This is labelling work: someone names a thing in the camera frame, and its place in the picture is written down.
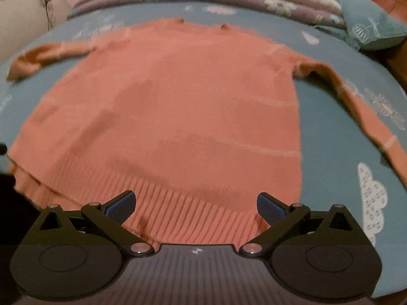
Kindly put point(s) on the wooden headboard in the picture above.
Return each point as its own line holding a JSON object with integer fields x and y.
{"x": 394, "y": 6}

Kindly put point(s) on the blue pillow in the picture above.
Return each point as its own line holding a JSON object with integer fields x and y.
{"x": 372, "y": 22}

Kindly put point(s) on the blue flower-print bed sheet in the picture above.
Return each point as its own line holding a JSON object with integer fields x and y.
{"x": 334, "y": 139}

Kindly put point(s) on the orange knit sweater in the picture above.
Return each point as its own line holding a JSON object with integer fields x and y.
{"x": 178, "y": 117}

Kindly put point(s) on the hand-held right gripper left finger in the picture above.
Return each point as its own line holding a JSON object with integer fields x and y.
{"x": 122, "y": 206}

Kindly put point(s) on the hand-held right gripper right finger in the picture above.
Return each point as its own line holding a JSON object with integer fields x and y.
{"x": 270, "y": 209}

